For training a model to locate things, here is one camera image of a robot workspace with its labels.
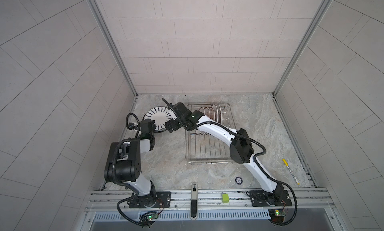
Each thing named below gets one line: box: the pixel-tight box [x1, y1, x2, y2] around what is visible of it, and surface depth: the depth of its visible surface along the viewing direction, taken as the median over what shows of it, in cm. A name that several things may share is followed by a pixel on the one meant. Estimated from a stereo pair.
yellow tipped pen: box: [282, 158, 300, 185], surface depth 82 cm
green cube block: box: [222, 193, 230, 204], surface depth 72 cm
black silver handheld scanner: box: [189, 182, 199, 221], surface depth 68 cm
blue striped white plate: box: [143, 106, 173, 133], surface depth 103 cm
